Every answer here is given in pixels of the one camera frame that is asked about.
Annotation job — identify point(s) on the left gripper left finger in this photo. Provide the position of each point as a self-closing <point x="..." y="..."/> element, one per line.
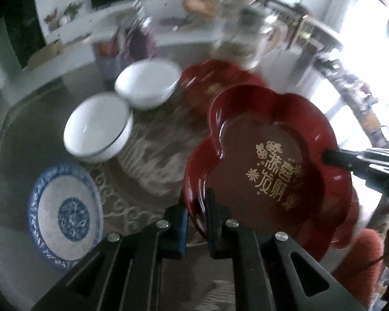
<point x="122" y="272"/>

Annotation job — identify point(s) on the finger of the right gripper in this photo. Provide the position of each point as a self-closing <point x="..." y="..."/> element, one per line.
<point x="371" y="165"/>

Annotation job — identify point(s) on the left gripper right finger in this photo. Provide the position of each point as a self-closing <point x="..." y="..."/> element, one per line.
<point x="271" y="272"/>

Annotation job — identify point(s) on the blue white patterned plate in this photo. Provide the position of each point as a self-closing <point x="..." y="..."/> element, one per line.
<point x="65" y="215"/>

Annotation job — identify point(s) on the red flower plate gold text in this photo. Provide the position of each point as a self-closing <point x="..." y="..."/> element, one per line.
<point x="262" y="158"/>

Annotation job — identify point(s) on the white ribbed bowl black rim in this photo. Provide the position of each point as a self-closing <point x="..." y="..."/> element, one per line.
<point x="98" y="128"/>

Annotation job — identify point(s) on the white bowl blue text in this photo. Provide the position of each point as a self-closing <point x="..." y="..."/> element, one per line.
<point x="148" y="83"/>

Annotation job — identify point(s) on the purple thermos jar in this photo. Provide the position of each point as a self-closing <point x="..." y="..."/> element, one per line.
<point x="140" y="40"/>

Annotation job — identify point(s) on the white tv cabinet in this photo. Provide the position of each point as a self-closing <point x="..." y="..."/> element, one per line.
<point x="79" y="35"/>

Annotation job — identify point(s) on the green potted plant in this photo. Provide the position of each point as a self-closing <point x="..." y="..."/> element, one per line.
<point x="72" y="11"/>

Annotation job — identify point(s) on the glass pitcher cream handle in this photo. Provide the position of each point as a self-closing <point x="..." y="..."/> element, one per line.
<point x="245" y="33"/>

